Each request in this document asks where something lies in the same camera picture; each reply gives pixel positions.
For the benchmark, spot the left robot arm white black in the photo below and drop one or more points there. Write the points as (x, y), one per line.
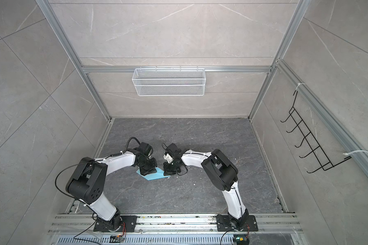
(88, 179)

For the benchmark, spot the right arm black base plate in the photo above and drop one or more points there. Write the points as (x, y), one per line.
(228, 223)

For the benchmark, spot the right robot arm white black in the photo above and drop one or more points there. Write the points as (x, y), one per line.
(220, 170)

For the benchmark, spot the aluminium mounting rail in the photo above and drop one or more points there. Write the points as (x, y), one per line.
(269, 223)

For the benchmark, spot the black wire hook rack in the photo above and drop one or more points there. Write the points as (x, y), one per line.
(308, 138)

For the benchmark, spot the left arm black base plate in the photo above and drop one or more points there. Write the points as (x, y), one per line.
(116, 224)

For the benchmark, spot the white cable tie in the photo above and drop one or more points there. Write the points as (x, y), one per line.
(355, 152)

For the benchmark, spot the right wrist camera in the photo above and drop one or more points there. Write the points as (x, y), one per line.
(172, 153)

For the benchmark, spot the light blue paper sheet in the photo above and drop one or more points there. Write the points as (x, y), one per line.
(154, 176)

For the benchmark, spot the white wire mesh basket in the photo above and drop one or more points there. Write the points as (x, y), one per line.
(153, 82)

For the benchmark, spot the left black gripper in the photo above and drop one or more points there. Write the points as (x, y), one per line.
(145, 172)

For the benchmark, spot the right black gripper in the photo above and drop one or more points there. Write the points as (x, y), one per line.
(167, 172)

